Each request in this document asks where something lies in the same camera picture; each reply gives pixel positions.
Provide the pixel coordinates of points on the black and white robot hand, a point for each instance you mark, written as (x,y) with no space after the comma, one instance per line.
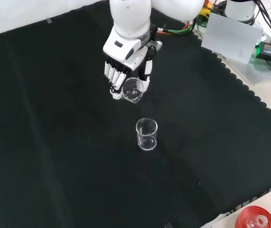
(121,52)

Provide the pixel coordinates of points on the small clear glass beaker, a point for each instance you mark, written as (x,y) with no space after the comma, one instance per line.
(132,95)

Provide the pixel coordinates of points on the large clear glass beaker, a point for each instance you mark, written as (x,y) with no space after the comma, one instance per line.
(147,145)

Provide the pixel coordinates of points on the clear tape strip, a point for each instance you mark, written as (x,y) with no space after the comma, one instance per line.
(168,225)
(49,21)

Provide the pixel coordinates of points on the pale board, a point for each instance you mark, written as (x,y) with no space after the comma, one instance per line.
(230,38)

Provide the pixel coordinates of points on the black bench cloth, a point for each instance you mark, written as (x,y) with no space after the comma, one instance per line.
(54,142)

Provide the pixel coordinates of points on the red round container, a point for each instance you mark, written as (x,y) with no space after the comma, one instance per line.
(243,215)

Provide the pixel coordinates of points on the small clear glass ware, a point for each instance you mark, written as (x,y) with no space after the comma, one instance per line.
(259,222)

